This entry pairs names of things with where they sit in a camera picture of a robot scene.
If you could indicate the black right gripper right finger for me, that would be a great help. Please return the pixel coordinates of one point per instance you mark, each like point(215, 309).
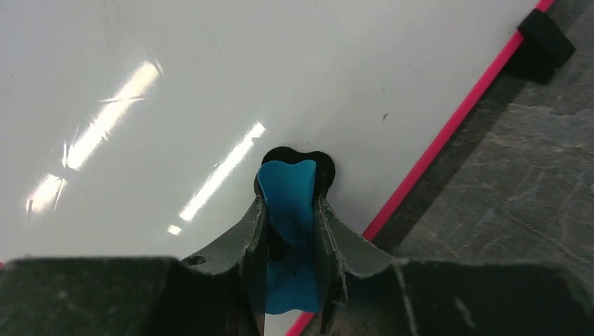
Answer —
point(366, 291)

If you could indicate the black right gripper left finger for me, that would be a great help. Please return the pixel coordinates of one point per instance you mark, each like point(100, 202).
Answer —
point(218, 290)

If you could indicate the blue whiteboard eraser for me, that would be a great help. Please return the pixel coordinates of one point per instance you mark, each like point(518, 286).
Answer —
point(290, 182)

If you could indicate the pink framed whiteboard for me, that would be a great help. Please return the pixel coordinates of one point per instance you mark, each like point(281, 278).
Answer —
point(135, 128)

